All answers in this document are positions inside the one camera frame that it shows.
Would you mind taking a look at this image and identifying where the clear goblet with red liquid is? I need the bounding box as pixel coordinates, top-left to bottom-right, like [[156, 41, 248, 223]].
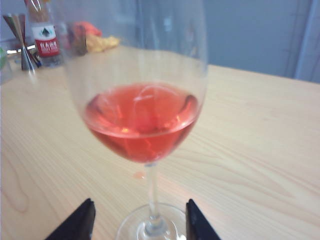
[[56, 0, 209, 240]]

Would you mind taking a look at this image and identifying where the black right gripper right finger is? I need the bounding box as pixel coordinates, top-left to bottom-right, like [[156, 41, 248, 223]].
[[185, 198, 222, 240]]

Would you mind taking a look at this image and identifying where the clear bottle with red label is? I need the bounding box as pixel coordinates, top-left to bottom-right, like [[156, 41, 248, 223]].
[[23, 0, 64, 69]]

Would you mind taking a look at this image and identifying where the silver metal jigger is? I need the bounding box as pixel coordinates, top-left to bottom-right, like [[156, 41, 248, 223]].
[[2, 13, 37, 73]]

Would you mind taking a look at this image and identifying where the dark blue pen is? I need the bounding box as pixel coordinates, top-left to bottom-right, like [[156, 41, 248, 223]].
[[31, 51, 43, 69]]

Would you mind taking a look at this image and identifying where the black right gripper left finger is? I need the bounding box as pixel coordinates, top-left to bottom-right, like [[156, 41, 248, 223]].
[[44, 198, 97, 240]]

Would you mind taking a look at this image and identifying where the green object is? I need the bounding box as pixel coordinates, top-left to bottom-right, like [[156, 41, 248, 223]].
[[0, 46, 7, 70]]

